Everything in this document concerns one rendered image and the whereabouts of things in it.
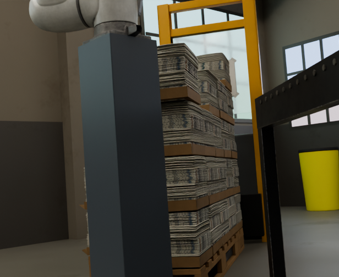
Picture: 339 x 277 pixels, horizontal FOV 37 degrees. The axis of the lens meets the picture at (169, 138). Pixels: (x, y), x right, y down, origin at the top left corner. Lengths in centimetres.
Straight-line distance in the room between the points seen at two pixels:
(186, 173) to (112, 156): 52
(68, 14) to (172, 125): 62
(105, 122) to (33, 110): 314
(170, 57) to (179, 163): 44
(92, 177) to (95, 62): 39
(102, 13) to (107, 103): 32
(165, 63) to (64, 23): 47
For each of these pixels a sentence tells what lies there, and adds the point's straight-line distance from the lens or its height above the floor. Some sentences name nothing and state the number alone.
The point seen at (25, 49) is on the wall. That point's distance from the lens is 488.
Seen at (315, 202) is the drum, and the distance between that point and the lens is 605.
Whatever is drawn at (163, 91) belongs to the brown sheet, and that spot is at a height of 87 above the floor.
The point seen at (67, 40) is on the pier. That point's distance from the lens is 493.
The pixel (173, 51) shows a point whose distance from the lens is 211.
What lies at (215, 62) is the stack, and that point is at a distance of 330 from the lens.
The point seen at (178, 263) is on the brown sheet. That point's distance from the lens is 212.
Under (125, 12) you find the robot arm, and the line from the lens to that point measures 178.
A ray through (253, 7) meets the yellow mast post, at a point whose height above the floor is 171.
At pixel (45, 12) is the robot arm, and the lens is 189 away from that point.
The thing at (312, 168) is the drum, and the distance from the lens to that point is 601.
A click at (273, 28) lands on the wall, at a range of 726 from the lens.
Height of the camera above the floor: 52
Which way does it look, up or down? 4 degrees up
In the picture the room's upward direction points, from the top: 4 degrees counter-clockwise
